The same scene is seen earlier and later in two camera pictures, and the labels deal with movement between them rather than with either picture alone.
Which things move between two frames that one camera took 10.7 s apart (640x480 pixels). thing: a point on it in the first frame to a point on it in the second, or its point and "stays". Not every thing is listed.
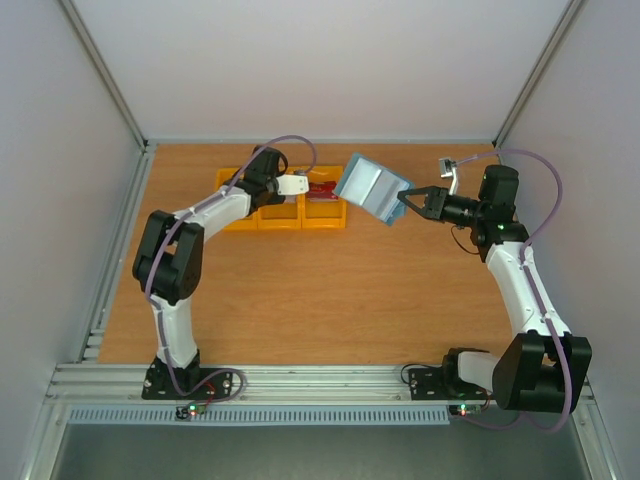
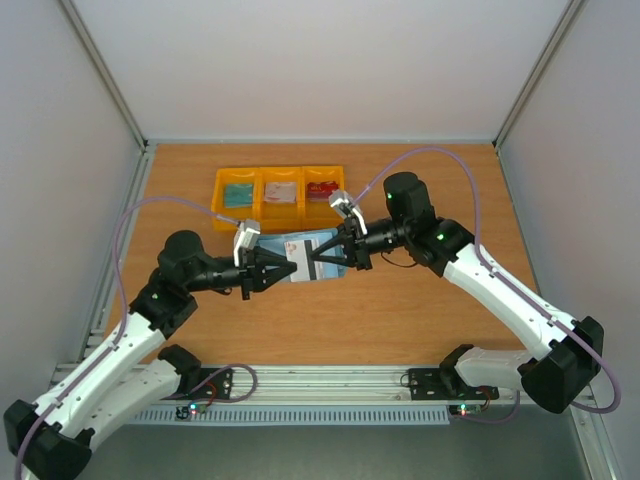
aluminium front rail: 124,384 stays
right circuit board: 464,409 stays
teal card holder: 374,189 to 331,270
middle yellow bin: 283,215 stays
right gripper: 436,203 to 356,244
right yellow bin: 330,214 stays
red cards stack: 323,191 stays
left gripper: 278,202 to 257,276
